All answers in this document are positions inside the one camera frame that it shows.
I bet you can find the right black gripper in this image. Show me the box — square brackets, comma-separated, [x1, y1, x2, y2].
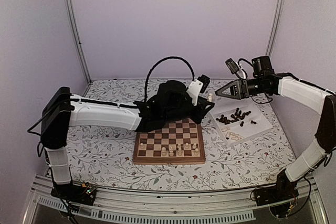
[216, 77, 268, 100]

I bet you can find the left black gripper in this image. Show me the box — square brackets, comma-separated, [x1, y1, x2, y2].
[163, 96, 214, 124]

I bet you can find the white chess piece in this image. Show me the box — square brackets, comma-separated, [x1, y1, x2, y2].
[207, 93, 213, 102]

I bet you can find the wooden chess board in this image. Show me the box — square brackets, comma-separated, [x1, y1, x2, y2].
[133, 119, 206, 165]

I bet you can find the white chess bishop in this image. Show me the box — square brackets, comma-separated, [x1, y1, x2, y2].
[176, 148, 183, 156]

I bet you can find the white chess king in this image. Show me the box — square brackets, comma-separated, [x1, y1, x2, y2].
[169, 146, 174, 156]

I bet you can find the white chess queen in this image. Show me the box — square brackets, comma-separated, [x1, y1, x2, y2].
[161, 147, 167, 157]

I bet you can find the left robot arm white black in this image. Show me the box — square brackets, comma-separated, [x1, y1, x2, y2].
[37, 79, 215, 200]

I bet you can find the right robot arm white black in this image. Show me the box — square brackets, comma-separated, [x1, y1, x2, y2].
[215, 56, 335, 201]

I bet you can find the pile of dark chess pieces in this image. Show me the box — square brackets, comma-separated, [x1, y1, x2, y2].
[215, 108, 251, 127]

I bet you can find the pile of white chess pieces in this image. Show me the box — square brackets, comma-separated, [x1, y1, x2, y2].
[221, 127, 243, 141]

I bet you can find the white divided tray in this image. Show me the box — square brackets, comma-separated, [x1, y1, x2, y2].
[208, 100, 272, 147]

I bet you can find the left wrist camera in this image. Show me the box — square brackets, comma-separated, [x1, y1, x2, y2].
[186, 74, 210, 106]

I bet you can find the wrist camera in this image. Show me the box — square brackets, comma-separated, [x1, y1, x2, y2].
[186, 74, 210, 106]
[225, 58, 248, 79]

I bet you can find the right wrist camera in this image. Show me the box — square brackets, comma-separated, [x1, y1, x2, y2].
[225, 58, 248, 79]

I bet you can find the right wrist cable loop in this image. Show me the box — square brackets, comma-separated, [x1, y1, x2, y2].
[236, 58, 254, 67]

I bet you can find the wrist cable loop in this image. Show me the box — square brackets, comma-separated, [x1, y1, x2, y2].
[236, 58, 254, 67]
[144, 56, 196, 101]

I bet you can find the left wrist cable loop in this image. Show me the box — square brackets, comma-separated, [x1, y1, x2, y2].
[144, 56, 196, 101]

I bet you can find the right aluminium frame post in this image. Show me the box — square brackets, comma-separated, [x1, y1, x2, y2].
[265, 0, 285, 57]

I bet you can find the aluminium frame post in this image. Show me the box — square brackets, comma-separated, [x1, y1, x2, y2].
[265, 0, 285, 57]
[65, 0, 92, 84]

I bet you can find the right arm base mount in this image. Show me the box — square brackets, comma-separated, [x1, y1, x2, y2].
[250, 179, 299, 218]

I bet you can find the front aluminium rail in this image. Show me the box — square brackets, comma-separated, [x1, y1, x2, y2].
[23, 175, 330, 223]

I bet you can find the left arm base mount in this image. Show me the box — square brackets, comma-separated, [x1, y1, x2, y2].
[51, 182, 97, 206]

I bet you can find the left aluminium frame post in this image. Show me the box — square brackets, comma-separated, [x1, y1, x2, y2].
[65, 0, 92, 84]

